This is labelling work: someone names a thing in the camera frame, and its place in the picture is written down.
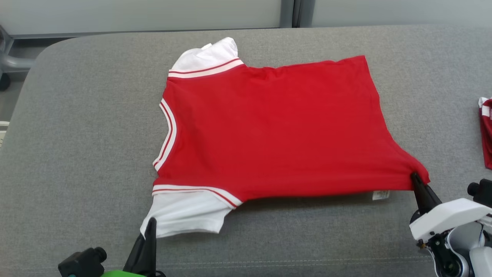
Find cream perforated laundry basket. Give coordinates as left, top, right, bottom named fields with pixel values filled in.
left=0, top=121, right=10, bottom=149

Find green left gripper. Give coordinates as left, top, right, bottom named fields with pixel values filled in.
left=99, top=217, right=159, bottom=277

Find red shorts with white band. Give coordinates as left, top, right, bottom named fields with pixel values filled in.
left=478, top=96, right=492, bottom=170

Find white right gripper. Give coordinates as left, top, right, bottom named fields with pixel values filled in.
left=409, top=173, right=492, bottom=243

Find red shirt with white sleeves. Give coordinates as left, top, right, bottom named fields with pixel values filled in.
left=140, top=37, right=431, bottom=239

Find grey metal tube frame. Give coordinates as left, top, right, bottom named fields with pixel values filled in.
left=0, top=25, right=39, bottom=91

